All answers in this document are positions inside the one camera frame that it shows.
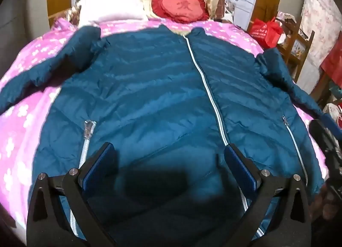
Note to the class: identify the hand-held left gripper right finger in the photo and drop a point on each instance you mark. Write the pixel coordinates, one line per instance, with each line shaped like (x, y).
(241, 166)

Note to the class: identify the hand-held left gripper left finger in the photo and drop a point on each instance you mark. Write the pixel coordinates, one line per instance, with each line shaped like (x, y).
(100, 164)

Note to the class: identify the teal puffer jacket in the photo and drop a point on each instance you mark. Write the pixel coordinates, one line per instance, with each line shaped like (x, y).
(149, 89)

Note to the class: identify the red cloth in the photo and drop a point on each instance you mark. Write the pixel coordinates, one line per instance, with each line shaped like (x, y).
(332, 60)

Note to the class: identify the pink floral bedsheet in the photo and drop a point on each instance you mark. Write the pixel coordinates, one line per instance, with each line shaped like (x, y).
(18, 121)

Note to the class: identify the wooden chair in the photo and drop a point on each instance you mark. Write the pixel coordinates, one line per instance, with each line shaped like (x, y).
(307, 49)

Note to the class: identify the white floral curtain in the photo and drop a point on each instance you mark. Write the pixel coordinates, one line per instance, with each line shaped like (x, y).
(320, 17)

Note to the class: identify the red shopping bag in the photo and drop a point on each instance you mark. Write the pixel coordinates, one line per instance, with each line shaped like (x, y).
(264, 31)

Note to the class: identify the pale pink pillow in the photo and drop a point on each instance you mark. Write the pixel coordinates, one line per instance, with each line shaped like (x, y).
(112, 3)

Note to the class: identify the grey wardrobe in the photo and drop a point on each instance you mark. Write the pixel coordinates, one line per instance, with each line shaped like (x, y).
(24, 17)

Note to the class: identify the red heart cushion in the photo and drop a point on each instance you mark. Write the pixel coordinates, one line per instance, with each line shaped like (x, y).
(180, 6)

